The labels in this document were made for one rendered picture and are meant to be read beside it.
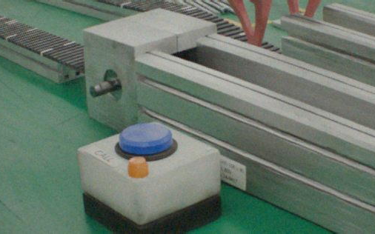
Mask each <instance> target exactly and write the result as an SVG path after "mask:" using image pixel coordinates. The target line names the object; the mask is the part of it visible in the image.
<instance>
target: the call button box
mask: <svg viewBox="0 0 375 234"><path fill-rule="evenodd" d="M151 123H154V124H160V123H159V122H156V121H153V122H151ZM161 125H162V126H163V127H166V126H164V125H163V124H161ZM166 128H167V129H168V130H170V131H171V132H172V136H173V143H172V145H171V146H170V147H169V148H167V149H166V150H164V151H162V152H160V153H154V154H147V155H137V154H133V153H129V152H126V151H124V150H123V149H122V148H121V147H120V145H119V135H120V134H121V133H120V134H117V135H114V136H111V137H109V138H105V139H102V140H101V141H97V142H94V143H92V144H89V145H87V146H84V147H80V148H79V149H78V160H79V167H80V175H81V183H82V189H83V190H84V192H83V202H84V212H85V213H86V214H87V215H88V216H90V217H91V218H93V219H94V220H96V221H97V222H99V223H100V224H103V226H105V227H106V228H108V229H109V230H111V231H113V232H114V233H115V234H183V233H186V232H188V231H190V230H193V229H195V228H197V227H200V226H202V225H203V224H206V223H208V222H210V221H213V220H215V219H217V218H219V217H220V216H221V214H222V208H221V197H220V195H219V194H218V193H219V191H220V189H221V171H220V153H219V151H218V150H217V148H215V147H212V146H210V145H208V144H205V143H202V142H200V141H197V140H196V139H194V138H190V137H188V136H187V135H185V134H184V133H180V132H178V131H176V130H173V129H171V128H169V127H166ZM135 157H142V158H144V159H145V161H146V162H147V164H148V175H147V176H145V177H144V178H131V177H130V176H129V175H128V174H127V165H128V163H129V160H130V159H132V158H135Z"/></svg>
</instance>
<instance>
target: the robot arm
mask: <svg viewBox="0 0 375 234"><path fill-rule="evenodd" d="M227 1H228V3H229V5H230V6H231V8H232V9H233V11H234V13H235V14H236V15H237V16H238V18H239V20H240V23H241V25H242V28H243V30H244V32H245V35H246V36H247V38H248V41H249V44H250V45H253V46H256V47H261V44H262V40H263V38H264V34H265V30H266V27H267V21H268V17H269V14H270V11H271V6H272V4H271V3H272V1H273V0H249V1H251V2H253V3H254V4H255V27H254V28H255V31H253V29H252V27H251V24H250V19H249V17H248V13H247V10H246V7H245V6H244V3H243V0H227ZM321 1H322V0H309V2H308V5H307V7H306V8H305V9H306V11H305V14H304V16H307V17H311V18H313V15H314V13H315V12H316V10H317V7H318V6H319V4H320V3H321ZM287 2H288V8H289V12H290V13H291V14H292V13H298V14H299V4H298V0H287Z"/></svg>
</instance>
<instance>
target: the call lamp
mask: <svg viewBox="0 0 375 234"><path fill-rule="evenodd" d="M127 174H128V175H129V176H130V177H131V178H144V177H145V176H147V175H148V164H147V162H146V161H145V159H144V158H142V157H135V158H132V159H130V160H129V163H128V165H127Z"/></svg>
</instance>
